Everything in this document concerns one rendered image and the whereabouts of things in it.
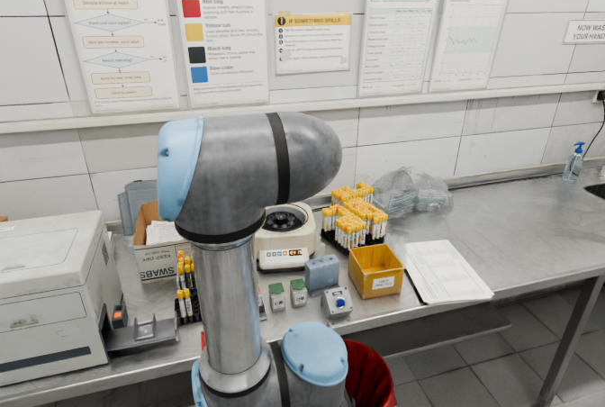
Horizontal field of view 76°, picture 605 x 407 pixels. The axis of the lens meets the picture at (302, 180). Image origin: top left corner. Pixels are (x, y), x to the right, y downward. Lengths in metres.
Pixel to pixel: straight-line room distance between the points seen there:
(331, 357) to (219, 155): 0.43
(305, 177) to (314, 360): 0.36
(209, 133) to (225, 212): 0.09
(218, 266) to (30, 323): 0.67
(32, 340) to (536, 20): 2.05
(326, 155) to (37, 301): 0.78
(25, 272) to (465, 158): 1.73
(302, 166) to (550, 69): 1.81
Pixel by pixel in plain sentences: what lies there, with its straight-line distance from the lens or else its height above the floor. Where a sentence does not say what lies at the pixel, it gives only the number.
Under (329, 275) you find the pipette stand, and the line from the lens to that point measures 1.24.
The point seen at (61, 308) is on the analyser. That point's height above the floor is 1.08.
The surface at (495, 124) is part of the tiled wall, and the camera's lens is 2.03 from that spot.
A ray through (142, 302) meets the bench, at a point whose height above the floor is 0.87.
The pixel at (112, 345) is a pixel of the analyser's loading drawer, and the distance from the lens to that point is 1.16.
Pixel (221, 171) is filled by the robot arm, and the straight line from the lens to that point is 0.42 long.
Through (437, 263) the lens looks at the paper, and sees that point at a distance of 1.42.
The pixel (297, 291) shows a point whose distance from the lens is 1.17.
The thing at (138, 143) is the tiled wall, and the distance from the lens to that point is 1.51.
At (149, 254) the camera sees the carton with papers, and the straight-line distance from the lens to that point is 1.31.
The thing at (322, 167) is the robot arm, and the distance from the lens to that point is 0.45.
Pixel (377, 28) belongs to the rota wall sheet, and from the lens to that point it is 1.56.
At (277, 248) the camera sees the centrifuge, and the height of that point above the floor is 0.94.
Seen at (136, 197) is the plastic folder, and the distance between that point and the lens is 1.59.
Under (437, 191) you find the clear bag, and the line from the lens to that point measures 1.74.
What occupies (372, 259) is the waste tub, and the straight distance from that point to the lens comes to 1.33.
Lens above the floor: 1.71
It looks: 26 degrees down
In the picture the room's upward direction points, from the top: straight up
